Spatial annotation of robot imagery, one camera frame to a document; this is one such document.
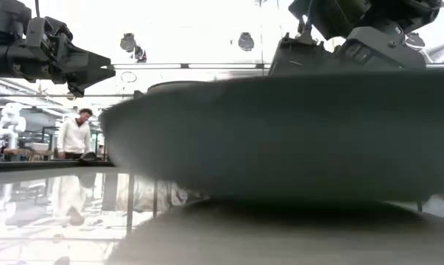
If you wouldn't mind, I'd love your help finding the long ceiling light rail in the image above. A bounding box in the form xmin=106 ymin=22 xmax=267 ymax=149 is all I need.
xmin=110 ymin=63 xmax=444 ymax=71

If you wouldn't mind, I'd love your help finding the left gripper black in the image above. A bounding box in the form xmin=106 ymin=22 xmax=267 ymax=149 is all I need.
xmin=5 ymin=15 xmax=116 ymax=98

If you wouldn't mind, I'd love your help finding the dark green plate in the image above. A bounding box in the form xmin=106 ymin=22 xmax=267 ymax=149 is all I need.
xmin=98 ymin=68 xmax=444 ymax=204

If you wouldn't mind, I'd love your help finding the person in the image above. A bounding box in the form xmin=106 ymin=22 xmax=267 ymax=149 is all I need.
xmin=56 ymin=107 xmax=95 ymax=160

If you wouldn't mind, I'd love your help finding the black ceiling cable reel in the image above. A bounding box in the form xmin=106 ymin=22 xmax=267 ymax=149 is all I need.
xmin=405 ymin=32 xmax=427 ymax=52
xmin=119 ymin=32 xmax=148 ymax=63
xmin=237 ymin=32 xmax=256 ymax=53

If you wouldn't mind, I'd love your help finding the black hanging wire ring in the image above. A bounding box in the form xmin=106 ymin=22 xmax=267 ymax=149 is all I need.
xmin=119 ymin=70 xmax=138 ymax=84

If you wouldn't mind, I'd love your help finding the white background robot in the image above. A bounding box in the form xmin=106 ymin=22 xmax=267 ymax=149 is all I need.
xmin=0 ymin=102 xmax=27 ymax=149

